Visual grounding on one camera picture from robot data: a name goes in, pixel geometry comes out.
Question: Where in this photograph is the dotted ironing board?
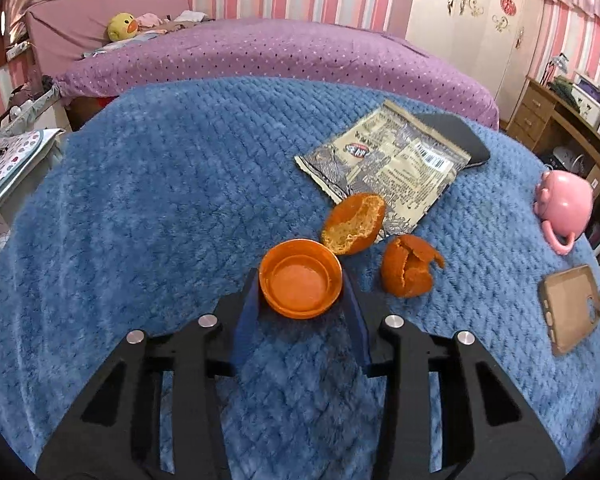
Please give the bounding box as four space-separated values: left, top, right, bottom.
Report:
0 128 65 205

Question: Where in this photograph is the orange plastic cap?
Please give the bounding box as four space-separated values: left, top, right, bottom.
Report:
259 238 342 320

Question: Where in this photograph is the blue knitted blanket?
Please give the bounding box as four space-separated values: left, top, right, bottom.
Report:
0 77 600 479

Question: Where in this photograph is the grey printed snack packet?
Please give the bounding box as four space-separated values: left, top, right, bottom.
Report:
294 101 470 240

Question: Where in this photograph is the pink metal-lined mug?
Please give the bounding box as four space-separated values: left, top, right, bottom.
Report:
533 170 594 256

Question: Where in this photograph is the black smartphone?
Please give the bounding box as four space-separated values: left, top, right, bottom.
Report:
415 113 490 168

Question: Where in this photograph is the desk lamp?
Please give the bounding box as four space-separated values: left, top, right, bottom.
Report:
541 52 569 86

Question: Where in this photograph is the yellow duck plush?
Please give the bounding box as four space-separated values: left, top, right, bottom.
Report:
107 12 138 42

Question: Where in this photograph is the white wardrobe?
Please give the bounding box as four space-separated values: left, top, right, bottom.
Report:
406 0 543 122

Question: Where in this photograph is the white storage box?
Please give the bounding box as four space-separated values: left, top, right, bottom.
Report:
571 84 600 130

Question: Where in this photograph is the orange peel piece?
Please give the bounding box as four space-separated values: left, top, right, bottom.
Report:
321 193 386 256
380 234 445 298

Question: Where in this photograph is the wooden desk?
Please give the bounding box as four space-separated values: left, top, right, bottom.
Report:
505 77 600 202

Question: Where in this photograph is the purple dotted bed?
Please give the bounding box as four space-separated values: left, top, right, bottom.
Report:
26 0 500 128

